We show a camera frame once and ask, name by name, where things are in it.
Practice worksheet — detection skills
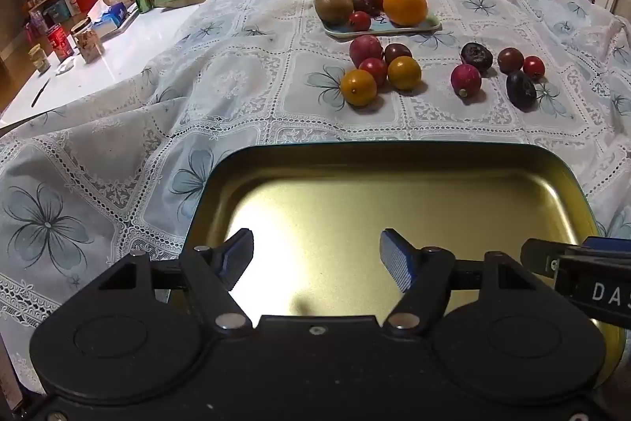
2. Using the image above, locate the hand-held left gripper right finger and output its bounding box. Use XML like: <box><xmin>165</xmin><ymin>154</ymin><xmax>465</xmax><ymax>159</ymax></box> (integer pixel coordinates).
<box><xmin>379</xmin><ymin>228</ymin><xmax>540</xmax><ymax>333</ymax></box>

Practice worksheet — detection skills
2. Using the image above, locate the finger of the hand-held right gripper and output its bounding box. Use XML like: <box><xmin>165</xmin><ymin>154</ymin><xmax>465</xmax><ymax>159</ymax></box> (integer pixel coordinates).
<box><xmin>521</xmin><ymin>238</ymin><xmax>561</xmax><ymax>279</ymax></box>

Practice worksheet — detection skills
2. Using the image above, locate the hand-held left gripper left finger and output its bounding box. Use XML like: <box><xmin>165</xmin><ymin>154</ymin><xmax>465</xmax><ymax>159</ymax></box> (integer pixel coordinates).
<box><xmin>96</xmin><ymin>228</ymin><xmax>255</xmax><ymax>330</ymax></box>

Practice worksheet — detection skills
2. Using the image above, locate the gold metal tin tray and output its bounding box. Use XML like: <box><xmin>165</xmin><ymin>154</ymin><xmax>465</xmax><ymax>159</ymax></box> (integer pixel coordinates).
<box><xmin>185</xmin><ymin>141</ymin><xmax>628</xmax><ymax>385</ymax></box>

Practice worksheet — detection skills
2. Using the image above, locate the dark wrinkled passion fruit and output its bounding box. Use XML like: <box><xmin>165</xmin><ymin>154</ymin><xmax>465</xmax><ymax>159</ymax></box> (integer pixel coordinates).
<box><xmin>460</xmin><ymin>43</ymin><xmax>494</xmax><ymax>74</ymax></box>

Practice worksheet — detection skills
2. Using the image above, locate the dark oval plum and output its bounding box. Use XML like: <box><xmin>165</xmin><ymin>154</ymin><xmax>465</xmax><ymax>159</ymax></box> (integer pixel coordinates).
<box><xmin>506</xmin><ymin>71</ymin><xmax>538</xmax><ymax>111</ymax></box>

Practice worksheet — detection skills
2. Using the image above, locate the orange cherry tomato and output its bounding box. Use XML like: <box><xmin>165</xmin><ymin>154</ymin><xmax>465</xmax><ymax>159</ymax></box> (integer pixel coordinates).
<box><xmin>387</xmin><ymin>55</ymin><xmax>423</xmax><ymax>92</ymax></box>
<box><xmin>340</xmin><ymin>69</ymin><xmax>378</xmax><ymax>107</ymax></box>

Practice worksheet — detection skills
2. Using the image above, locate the pink red radish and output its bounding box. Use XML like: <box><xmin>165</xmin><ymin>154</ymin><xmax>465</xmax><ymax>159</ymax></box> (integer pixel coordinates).
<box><xmin>450</xmin><ymin>64</ymin><xmax>483</xmax><ymax>99</ymax></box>

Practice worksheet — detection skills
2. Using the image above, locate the white lace floral tablecloth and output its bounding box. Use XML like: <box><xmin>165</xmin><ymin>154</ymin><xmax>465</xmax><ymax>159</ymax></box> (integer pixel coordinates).
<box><xmin>0</xmin><ymin>0</ymin><xmax>631</xmax><ymax>397</ymax></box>

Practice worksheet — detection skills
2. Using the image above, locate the dark brown cherry tomato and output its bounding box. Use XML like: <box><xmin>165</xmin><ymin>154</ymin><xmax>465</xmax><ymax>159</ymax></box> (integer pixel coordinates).
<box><xmin>497</xmin><ymin>47</ymin><xmax>525</xmax><ymax>75</ymax></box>
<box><xmin>383</xmin><ymin>43</ymin><xmax>413</xmax><ymax>65</ymax></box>

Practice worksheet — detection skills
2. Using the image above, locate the red plum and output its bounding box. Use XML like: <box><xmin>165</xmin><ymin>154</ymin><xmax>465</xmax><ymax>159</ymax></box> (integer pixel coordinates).
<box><xmin>349</xmin><ymin>35</ymin><xmax>384</xmax><ymax>67</ymax></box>

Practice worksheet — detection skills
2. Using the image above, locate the white low table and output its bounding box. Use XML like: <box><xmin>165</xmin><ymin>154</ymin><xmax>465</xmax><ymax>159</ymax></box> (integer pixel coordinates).
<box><xmin>0</xmin><ymin>0</ymin><xmax>204</xmax><ymax>127</ymax></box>

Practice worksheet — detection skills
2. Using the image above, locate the light green tray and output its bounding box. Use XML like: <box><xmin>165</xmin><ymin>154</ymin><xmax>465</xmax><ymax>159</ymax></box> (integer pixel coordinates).
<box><xmin>315</xmin><ymin>0</ymin><xmax>442</xmax><ymax>41</ymax></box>

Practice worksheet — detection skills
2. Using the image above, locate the orange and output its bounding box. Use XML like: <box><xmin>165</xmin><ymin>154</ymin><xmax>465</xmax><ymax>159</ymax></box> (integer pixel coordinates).
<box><xmin>383</xmin><ymin>0</ymin><xmax>429</xmax><ymax>27</ymax></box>

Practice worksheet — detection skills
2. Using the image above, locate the black pen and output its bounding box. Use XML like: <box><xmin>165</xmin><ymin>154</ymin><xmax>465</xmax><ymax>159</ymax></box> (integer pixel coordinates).
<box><xmin>31</xmin><ymin>77</ymin><xmax>51</xmax><ymax>108</ymax></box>

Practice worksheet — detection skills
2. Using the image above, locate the brown kiwi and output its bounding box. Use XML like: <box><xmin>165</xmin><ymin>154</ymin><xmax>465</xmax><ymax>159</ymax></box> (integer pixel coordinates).
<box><xmin>315</xmin><ymin>0</ymin><xmax>355</xmax><ymax>26</ymax></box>

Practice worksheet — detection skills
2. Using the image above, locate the glass snack jar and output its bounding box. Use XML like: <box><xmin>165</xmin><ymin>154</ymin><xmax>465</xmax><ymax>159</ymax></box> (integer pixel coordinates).
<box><xmin>70</xmin><ymin>17</ymin><xmax>105</xmax><ymax>65</ymax></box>

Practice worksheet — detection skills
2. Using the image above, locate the blue tissue box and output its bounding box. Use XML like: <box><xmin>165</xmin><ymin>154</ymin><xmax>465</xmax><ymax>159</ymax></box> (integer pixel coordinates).
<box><xmin>91</xmin><ymin>2</ymin><xmax>130</xmax><ymax>38</ymax></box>

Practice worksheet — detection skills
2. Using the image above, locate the red can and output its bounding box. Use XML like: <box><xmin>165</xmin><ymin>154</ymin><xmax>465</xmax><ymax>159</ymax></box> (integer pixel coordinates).
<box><xmin>47</xmin><ymin>24</ymin><xmax>75</xmax><ymax>60</ymax></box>

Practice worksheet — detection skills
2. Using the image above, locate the small glass jar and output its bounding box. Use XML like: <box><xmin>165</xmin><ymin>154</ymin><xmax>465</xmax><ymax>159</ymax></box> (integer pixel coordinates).
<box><xmin>28</xmin><ymin>45</ymin><xmax>51</xmax><ymax>75</ymax></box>

